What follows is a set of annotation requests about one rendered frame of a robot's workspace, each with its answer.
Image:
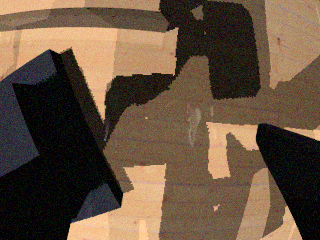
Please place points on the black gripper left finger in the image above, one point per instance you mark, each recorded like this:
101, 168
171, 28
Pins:
38, 198

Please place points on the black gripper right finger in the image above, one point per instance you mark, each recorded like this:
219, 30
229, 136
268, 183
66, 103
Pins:
294, 163

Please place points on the light wood floor panel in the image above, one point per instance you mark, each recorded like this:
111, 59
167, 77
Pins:
143, 15

